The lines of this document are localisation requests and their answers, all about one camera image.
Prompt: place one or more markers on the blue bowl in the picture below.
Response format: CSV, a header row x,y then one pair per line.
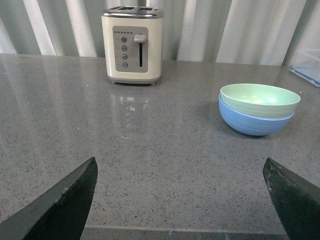
x,y
250,125

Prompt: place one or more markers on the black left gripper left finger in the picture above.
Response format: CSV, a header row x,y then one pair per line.
x,y
58,214

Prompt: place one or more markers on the clear plastic food container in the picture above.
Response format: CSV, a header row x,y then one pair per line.
x,y
307,65

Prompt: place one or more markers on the cream two-slot toaster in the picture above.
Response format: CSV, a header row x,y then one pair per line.
x,y
133,41

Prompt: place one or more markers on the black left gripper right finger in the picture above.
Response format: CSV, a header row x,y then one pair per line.
x,y
296,201

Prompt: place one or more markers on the white curtain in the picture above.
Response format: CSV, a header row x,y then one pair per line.
x,y
254,32

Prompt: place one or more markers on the green bowl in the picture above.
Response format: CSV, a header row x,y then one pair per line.
x,y
260,100

